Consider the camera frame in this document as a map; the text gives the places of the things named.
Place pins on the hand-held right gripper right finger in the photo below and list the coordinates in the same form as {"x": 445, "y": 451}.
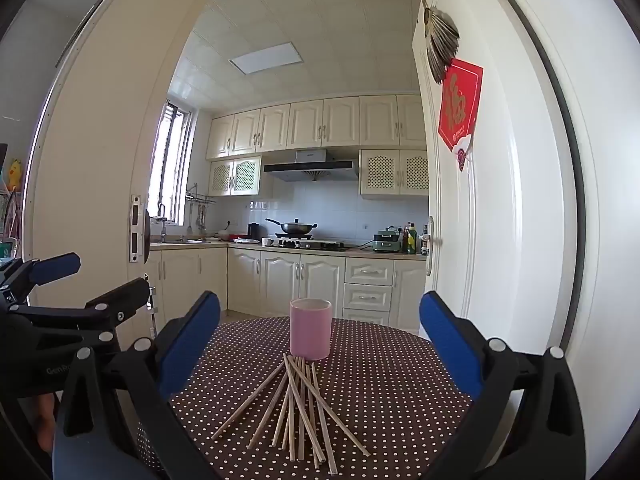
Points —
{"x": 450, "y": 345}

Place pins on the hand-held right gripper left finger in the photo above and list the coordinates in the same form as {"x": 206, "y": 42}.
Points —
{"x": 190, "y": 347}

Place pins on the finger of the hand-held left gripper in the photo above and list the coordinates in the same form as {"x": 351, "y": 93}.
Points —
{"x": 125, "y": 297}
{"x": 55, "y": 266}

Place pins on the bunch of wooden chopsticks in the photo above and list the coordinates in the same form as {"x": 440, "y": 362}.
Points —
{"x": 299, "y": 390}

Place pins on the pink cup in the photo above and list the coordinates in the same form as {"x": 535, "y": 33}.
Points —
{"x": 310, "y": 332}

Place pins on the person's left hand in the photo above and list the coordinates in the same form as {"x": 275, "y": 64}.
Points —
{"x": 46, "y": 422}

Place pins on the metal rack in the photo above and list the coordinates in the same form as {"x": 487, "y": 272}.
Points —
{"x": 152, "y": 305}

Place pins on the brown polka dot tablecloth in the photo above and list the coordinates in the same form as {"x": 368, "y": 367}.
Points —
{"x": 400, "y": 385}

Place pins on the metal door lock plate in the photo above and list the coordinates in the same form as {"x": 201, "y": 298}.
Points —
{"x": 136, "y": 230}

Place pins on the steel faucet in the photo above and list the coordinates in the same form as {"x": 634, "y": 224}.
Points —
{"x": 162, "y": 222}

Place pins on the cream drawer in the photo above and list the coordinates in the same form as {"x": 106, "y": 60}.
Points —
{"x": 368, "y": 296}
{"x": 366, "y": 318}
{"x": 370, "y": 270}

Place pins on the yellow toy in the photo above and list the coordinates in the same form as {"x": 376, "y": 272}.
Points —
{"x": 14, "y": 174}

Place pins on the dark sauce bottle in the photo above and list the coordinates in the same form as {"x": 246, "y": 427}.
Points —
{"x": 424, "y": 245}

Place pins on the green bottle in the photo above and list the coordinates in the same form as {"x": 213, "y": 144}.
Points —
{"x": 411, "y": 242}

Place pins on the cream wooden door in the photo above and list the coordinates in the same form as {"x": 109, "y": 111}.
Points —
{"x": 90, "y": 160}

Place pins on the cream lower kitchen cabinets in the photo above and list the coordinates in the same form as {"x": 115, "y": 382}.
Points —
{"x": 280, "y": 280}

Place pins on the green multi cooker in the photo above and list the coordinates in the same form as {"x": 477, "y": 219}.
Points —
{"x": 387, "y": 242}

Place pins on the black kettle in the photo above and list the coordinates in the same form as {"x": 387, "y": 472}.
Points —
{"x": 253, "y": 231}

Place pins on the white door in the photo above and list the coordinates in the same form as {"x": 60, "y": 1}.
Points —
{"x": 500, "y": 210}

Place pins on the kitchen window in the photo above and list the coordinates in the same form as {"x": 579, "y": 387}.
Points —
{"x": 172, "y": 160}

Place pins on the gas stove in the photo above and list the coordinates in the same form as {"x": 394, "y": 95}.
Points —
{"x": 310, "y": 245}

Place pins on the black wok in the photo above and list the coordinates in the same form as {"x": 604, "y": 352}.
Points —
{"x": 297, "y": 229}

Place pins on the cream lattice door cabinet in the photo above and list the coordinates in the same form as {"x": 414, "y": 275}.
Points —
{"x": 235, "y": 176}
{"x": 395, "y": 172}

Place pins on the steel range hood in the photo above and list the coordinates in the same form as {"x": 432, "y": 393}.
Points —
{"x": 310, "y": 170}

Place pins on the red paper door decoration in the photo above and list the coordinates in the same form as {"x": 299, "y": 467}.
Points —
{"x": 457, "y": 105}

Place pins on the ceiling light panel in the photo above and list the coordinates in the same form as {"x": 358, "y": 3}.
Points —
{"x": 267, "y": 58}

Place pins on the woven fan decoration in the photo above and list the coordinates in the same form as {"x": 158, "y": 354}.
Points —
{"x": 442, "y": 40}

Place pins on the hanging utensil rail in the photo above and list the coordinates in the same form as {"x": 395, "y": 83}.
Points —
{"x": 200, "y": 201}

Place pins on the cream upper wall cabinets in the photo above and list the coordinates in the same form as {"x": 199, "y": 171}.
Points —
{"x": 305, "y": 122}

